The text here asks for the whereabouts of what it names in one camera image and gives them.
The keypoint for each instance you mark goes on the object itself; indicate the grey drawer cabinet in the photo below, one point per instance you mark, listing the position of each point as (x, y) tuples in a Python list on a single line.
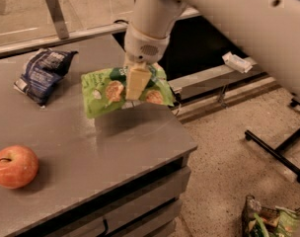
[(105, 214)]

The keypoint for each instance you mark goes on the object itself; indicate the blue chip bag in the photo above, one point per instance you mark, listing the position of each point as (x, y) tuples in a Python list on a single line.
[(43, 72)]

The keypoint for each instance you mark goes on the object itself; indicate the black stand base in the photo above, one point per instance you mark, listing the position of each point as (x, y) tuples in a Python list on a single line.
[(278, 153)]

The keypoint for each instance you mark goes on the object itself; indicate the green rice chip bag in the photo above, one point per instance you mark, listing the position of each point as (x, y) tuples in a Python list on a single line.
[(104, 90)]

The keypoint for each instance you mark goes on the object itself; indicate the metal rail bracket left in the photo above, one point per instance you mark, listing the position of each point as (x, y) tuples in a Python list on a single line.
[(57, 18)]

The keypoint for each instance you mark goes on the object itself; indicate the red apple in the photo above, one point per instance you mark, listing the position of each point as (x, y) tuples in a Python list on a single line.
[(18, 166)]

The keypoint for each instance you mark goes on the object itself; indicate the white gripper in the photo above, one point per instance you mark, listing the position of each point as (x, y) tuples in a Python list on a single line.
[(144, 49)]

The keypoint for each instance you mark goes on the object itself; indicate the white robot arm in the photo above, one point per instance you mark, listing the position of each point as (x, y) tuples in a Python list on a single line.
[(266, 30)]

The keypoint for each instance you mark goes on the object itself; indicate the small white box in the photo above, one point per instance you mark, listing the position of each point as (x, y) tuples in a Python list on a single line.
[(237, 63)]

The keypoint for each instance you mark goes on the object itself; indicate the wire basket with snacks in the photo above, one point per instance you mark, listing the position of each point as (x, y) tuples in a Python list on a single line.
[(261, 221)]

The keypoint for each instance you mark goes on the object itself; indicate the grey metal ledge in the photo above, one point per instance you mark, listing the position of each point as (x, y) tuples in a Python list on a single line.
[(210, 79)]

